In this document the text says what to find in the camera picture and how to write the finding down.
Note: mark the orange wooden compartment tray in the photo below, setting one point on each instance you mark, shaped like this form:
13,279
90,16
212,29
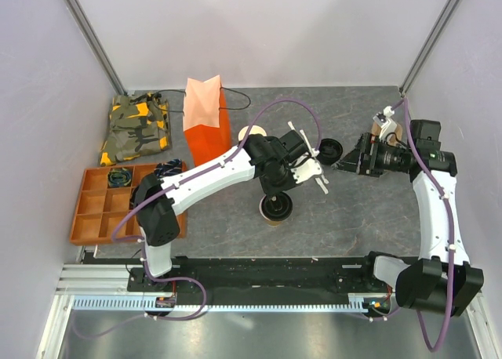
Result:
100,208

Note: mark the black coffee cup lid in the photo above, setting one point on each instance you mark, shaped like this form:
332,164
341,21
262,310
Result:
290,202

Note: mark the stack of paper cups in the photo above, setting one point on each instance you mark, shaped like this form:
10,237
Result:
254,130

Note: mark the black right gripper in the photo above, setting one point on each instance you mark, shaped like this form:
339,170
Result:
357,161

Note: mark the aluminium cable duct rail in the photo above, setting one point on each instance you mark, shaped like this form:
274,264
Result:
355,305

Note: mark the orange paper bag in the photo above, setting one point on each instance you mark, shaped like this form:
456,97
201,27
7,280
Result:
206,123

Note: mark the brown paper coffee cup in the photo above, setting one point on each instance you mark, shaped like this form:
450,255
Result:
274,218

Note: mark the camouflage folded cloth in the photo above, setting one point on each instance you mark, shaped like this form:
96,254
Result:
138,126

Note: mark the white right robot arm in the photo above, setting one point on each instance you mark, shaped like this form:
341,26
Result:
442,278

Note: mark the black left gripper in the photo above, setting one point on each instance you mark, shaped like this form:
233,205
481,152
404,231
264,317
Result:
268,190

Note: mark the cardboard cup carrier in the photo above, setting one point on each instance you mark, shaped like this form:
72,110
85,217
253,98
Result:
391,134

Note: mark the green blue coiled belt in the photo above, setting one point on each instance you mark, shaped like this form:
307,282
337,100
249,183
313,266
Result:
119,178

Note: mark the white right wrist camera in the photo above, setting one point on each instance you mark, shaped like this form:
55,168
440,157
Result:
384,120

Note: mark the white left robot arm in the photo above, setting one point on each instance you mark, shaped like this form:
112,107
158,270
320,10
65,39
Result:
160,202

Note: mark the stack of black lids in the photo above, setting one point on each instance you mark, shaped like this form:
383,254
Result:
330,151

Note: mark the striped blue necktie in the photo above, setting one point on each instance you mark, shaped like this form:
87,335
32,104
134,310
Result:
169,168

